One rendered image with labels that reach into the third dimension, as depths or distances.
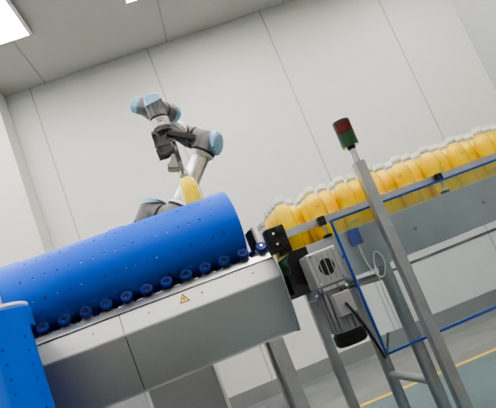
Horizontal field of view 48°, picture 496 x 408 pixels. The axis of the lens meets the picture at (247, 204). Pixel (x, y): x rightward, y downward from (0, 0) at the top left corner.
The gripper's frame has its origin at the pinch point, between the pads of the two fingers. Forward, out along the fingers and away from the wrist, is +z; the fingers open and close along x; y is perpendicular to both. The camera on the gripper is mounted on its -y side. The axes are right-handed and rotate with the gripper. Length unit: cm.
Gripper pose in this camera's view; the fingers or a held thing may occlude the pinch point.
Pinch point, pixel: (183, 172)
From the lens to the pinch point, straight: 227.9
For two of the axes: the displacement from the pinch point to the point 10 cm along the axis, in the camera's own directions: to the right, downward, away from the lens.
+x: 1.3, -2.3, -9.6
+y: -9.3, 3.1, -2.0
